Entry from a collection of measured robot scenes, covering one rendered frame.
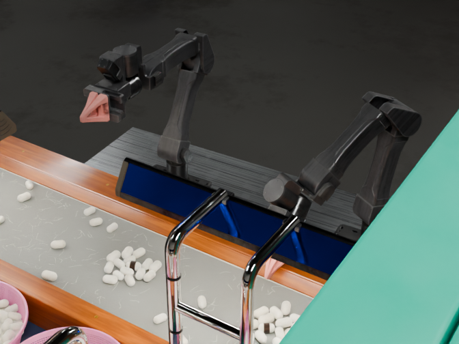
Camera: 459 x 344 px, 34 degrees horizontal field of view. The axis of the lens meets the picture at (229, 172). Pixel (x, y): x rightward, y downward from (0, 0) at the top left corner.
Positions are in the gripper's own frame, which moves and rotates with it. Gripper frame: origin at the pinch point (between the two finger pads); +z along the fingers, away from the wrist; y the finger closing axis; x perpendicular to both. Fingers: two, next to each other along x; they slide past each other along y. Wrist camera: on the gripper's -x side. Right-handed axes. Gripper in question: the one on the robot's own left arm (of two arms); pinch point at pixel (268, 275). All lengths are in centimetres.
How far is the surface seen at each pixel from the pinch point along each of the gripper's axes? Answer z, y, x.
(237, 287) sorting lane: 5.1, -5.6, -0.5
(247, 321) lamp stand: 11.3, 15.7, -41.7
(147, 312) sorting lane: 18.5, -18.0, -12.3
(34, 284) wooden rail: 23, -43, -20
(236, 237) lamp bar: -1.6, 5.5, -36.8
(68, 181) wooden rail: -3, -65, 3
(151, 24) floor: -139, -229, 222
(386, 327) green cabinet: 10, 58, -144
